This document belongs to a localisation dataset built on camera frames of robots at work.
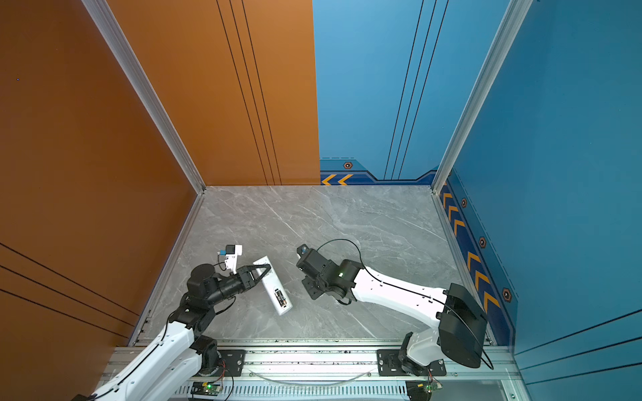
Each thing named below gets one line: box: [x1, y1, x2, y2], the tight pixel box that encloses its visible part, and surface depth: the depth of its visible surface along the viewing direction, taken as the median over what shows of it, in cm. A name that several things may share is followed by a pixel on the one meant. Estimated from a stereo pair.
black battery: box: [274, 289, 288, 307], surface depth 76 cm
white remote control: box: [253, 255, 293, 316], surface depth 77 cm
